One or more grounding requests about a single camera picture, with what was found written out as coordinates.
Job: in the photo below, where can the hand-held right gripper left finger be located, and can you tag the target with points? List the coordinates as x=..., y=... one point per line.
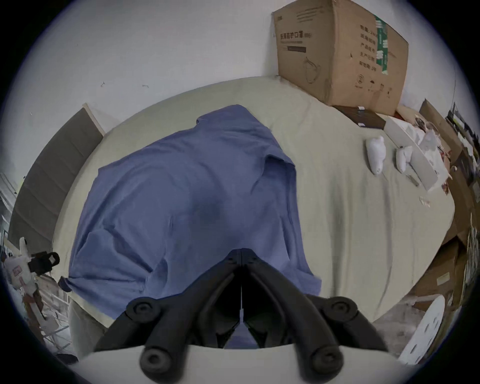
x=176, y=318

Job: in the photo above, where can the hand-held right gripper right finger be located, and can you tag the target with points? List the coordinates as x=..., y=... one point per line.
x=307, y=318

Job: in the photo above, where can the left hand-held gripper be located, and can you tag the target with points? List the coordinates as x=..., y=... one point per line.
x=22, y=268

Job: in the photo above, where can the blue shirt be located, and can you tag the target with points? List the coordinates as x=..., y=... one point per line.
x=187, y=195

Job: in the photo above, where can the grey padded headboard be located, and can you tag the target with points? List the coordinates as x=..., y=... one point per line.
x=48, y=176

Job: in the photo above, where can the bed with beige sheet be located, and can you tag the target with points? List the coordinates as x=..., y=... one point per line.
x=348, y=232

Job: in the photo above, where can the white round perforated board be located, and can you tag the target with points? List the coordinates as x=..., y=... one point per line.
x=425, y=333

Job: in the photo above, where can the open white box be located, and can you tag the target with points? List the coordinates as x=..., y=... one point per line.
x=420, y=161

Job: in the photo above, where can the pile of flattened brown cartons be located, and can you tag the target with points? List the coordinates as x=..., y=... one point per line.
x=455, y=187

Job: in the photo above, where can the dark brown flat box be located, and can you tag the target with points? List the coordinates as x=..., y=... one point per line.
x=362, y=117

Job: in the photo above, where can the large brown cardboard carton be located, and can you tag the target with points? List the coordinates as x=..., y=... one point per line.
x=330, y=56

